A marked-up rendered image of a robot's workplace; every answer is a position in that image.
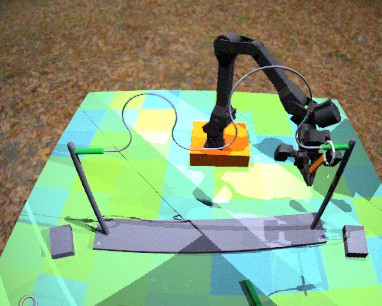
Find orange square bar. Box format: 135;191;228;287
309;141;335;176

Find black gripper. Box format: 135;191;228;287
274;127;342;187

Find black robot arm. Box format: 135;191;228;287
202;32;341;148

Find green handle with grey loop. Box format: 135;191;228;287
244;279;263;306

